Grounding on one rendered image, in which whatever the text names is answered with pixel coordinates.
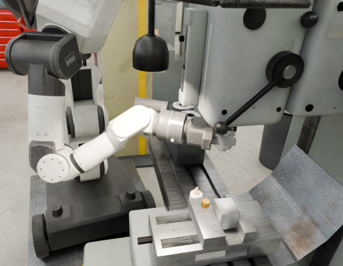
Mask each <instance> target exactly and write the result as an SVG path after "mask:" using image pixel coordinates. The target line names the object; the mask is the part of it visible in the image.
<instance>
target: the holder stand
mask: <svg viewBox="0 0 343 266"><path fill-rule="evenodd" d="M169 110H172V111H178V112H185V113H187V114H188V118H189V119H190V118H192V117H193V116H197V117H203V116H202V115H201V113H200V112H199V111H198V109H197V108H196V107H195V106H182V104H181V103H180V101H177V102H174V103H169ZM166 143H167V145H168V148H169V150H170V152H171V155H172V157H173V159H174V162H175V164H176V165H177V166H181V165H192V164H202V163H203V162H204V158H205V149H201V147H200V146H194V145H188V144H187V141H186V139H185V140H184V141H183V144H182V145H181V144H174V143H171V142H166Z"/></svg>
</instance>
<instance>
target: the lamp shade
mask: <svg viewBox="0 0 343 266"><path fill-rule="evenodd" d="M133 68H135V69H137V70H140V71H145V72H160V71H165V70H167V69H168V68H169V50H168V46H167V44H166V41H165V40H164V39H163V38H161V37H160V36H158V35H156V34H154V35H149V34H146V35H143V36H141V37H140V38H139V39H137V40H136V42H135V45H134V49H133Z"/></svg>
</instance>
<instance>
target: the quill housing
mask: <svg viewBox="0 0 343 266"><path fill-rule="evenodd" d="M313 3H314V0H311V6H310V7H309V8H306V9H305V8H304V9H297V8H296V9H293V8H221V7H220V6H217V7H212V6H205V5H199V4H195V8H201V9H203V10H207V11H208V17H207V27H206V37H205V47H204V52H203V62H202V72H201V82H200V91H199V101H198V105H196V108H197V109H198V111H199V112H200V113H201V115H202V116H203V118H204V119H205V121H206V122H207V123H208V124H209V125H210V126H212V127H214V126H215V124H216V123H217V122H219V121H223V122H225V121H226V120H227V119H228V118H229V117H230V116H232V115H233V114H234V113H235V112H236V111H237V110H238V109H240V108H241V107H242V106H243V105H244V104H245V103H247V102H248V101H249V100H250V99H251V98H252V97H253V96H255V95H256V94H257V93H258V92H260V91H261V90H262V89H263V88H264V87H265V86H267V85H268V84H269V83H270V82H269V80H268V79H267V77H266V67H267V65H268V63H269V61H270V59H271V58H272V57H273V56H274V55H276V54H277V53H279V52H282V51H290V52H293V53H295V54H297V55H300V51H301V48H302V44H303V40H304V36H305V33H306V30H307V28H305V27H303V26H302V25H301V17H302V15H303V14H304V13H305V12H308V11H312V7H313ZM290 88H291V87H288V88H279V87H277V86H275V87H273V88H272V89H271V90H270V91H269V92H268V93H266V94H265V95H264V96H263V97H261V98H260V99H259V100H258V101H257V102H256V103H254V104H253V105H252V106H251V107H250V108H249V109H247V110H246V111H245V112H244V113H243V114H242V115H240V116H239V117H238V118H237V119H236V120H235V121H233V122H232V123H231V124H230V125H229V126H228V127H240V126H257V125H272V124H276V123H277V122H279V121H280V120H281V119H282V117H283V114H284V110H285V106H286V102H287V100H288V96H289V92H290Z"/></svg>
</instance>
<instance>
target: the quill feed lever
mask: <svg viewBox="0 0 343 266"><path fill-rule="evenodd" d="M303 70H304V62H303V59H302V58H301V57H300V56H299V55H297V54H295V53H293V52H290V51H282V52H279V53H277V54H276V55H274V56H273V57H272V58H271V59H270V61H269V63H268V65H267V67H266V77H267V79H268V80H269V82H270V83H269V84H268V85H267V86H265V87H264V88H263V89H262V90H261V91H260V92H258V93H257V94H256V95H255V96H253V97H252V98H251V99H250V100H249V101H248V102H247V103H245V104H244V105H243V106H242V107H241V108H240V109H238V110H237V111H236V112H235V113H234V114H233V115H232V116H230V117H229V118H228V119H227V120H226V121H225V122H223V121H219V122H217V123H216V124H215V126H214V131H215V133H216V134H218V135H220V136H222V135H225V134H226V133H227V132H228V126H229V125H230V124H231V123H232V122H233V121H235V120H236V119H237V118H238V117H239V116H240V115H242V114H243V113H244V112H245V111H246V110H247V109H249V108H250V107H251V106H252V105H253V104H254V103H256V102H257V101H258V100H259V99H260V98H261V97H263V96H264V95H265V94H266V93H268V92H269V91H270V90H271V89H272V88H273V87H275V86H277V87H279V88H288V87H290V86H292V85H294V84H295V83H296V82H297V81H298V80H299V79H300V77H301V75H302V73H303Z"/></svg>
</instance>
